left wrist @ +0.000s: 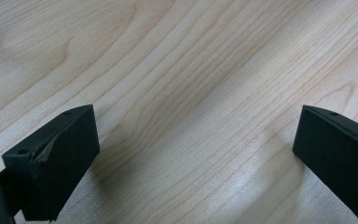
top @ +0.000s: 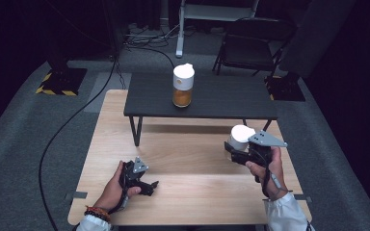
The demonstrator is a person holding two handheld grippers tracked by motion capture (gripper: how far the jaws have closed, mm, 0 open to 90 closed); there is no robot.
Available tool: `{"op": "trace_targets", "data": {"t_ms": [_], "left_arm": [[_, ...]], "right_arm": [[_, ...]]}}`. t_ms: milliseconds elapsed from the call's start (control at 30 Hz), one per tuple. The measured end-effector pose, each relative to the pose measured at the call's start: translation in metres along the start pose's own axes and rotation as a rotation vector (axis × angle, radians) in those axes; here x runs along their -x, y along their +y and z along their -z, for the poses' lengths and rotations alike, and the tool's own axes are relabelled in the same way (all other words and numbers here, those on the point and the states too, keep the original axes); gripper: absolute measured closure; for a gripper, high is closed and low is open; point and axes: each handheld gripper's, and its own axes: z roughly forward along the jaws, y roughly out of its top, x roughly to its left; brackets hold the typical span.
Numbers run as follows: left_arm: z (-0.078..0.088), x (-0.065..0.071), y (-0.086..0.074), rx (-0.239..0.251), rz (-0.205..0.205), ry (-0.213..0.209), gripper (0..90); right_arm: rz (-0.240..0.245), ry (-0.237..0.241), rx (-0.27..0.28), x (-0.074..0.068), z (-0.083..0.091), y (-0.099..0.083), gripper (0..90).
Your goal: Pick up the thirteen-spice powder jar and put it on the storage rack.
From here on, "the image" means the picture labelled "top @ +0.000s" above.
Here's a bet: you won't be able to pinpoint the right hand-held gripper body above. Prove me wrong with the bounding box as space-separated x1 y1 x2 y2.
240 129 289 168

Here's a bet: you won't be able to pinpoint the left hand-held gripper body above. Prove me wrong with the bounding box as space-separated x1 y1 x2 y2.
119 156 149 191

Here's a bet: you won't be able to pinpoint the white cup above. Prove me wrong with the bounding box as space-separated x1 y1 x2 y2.
225 124 257 162

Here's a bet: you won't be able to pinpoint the dark desktop shelf riser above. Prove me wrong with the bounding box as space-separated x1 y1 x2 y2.
123 72 278 147

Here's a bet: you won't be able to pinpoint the white-lidded jar with amber contents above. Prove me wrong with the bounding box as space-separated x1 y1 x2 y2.
172 63 196 109

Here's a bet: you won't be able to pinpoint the person's right hand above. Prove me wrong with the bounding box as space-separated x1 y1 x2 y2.
245 146 287 201

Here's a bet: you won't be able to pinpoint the person's left hand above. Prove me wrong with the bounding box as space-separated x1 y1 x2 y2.
93 160 142 213

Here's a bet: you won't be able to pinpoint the grey tape strip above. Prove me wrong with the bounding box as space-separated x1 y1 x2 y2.
65 191 89 200
293 193 313 204

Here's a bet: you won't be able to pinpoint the black stand base hazard stripes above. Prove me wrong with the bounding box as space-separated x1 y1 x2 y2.
35 66 88 97
264 74 306 103

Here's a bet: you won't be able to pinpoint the grey floor mat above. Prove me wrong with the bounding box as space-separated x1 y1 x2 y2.
83 71 133 115

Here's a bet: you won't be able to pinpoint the black folding chair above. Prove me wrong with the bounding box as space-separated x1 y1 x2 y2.
212 16 299 78

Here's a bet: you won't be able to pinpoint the white metal stand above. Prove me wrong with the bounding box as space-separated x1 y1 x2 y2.
174 0 261 59

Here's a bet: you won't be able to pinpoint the grey padded panel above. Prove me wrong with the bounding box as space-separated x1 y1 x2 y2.
278 0 358 80

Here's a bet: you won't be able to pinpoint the left hand-held gripper cable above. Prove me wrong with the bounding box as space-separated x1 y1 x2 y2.
108 188 130 216

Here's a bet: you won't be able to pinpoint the hand-held gripper cable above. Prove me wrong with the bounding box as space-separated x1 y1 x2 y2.
260 153 293 198
108 188 130 216

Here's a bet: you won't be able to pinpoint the right hand-held gripper cable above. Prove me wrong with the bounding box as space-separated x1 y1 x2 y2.
260 153 293 198

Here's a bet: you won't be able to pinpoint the beaded bracelets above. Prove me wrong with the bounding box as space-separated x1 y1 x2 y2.
83 205 112 223

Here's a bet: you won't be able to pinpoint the long black floor cable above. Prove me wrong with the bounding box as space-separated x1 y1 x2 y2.
38 47 120 231

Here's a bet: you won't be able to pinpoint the bundle of floor cables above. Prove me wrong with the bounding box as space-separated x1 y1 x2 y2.
122 21 181 69

